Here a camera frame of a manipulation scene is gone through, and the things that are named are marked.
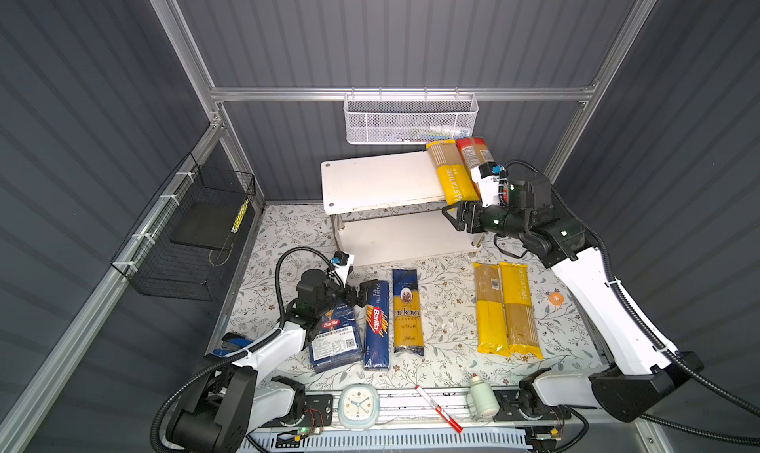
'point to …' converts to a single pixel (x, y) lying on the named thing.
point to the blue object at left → (230, 343)
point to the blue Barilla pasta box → (338, 338)
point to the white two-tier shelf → (390, 209)
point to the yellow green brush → (239, 217)
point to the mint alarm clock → (358, 406)
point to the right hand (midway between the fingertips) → (455, 210)
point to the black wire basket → (179, 248)
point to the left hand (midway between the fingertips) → (364, 274)
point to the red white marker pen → (458, 428)
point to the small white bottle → (484, 398)
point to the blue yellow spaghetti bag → (407, 313)
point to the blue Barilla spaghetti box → (377, 329)
